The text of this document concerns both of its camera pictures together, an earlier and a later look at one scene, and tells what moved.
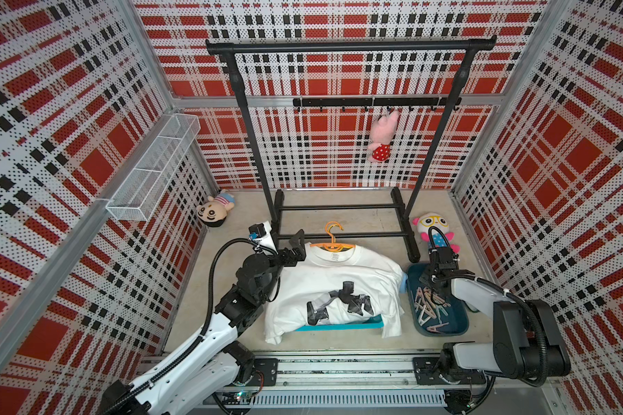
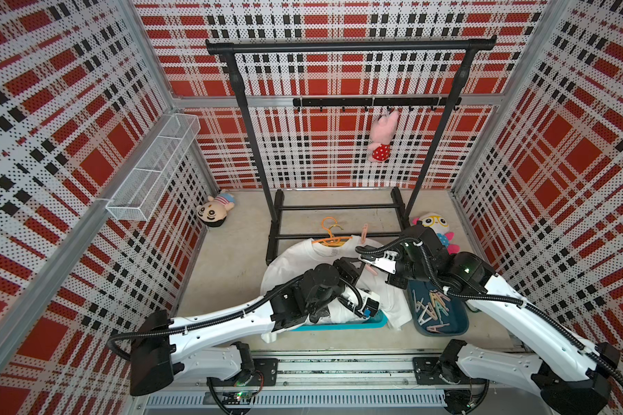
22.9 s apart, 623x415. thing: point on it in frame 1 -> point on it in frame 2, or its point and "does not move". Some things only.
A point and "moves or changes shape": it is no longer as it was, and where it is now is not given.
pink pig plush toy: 381,135 does not move
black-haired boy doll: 214,212 does not move
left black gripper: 298,252 -> 350,274
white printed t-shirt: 350,286 moves or changes shape
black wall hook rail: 388,102 does not move
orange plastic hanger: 333,246 moves or changes shape
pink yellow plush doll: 427,220 does not move
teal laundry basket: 372,322 does not move
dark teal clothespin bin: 434,314 does not move
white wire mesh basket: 137,197 does not move
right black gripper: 425,275 -> 401,250
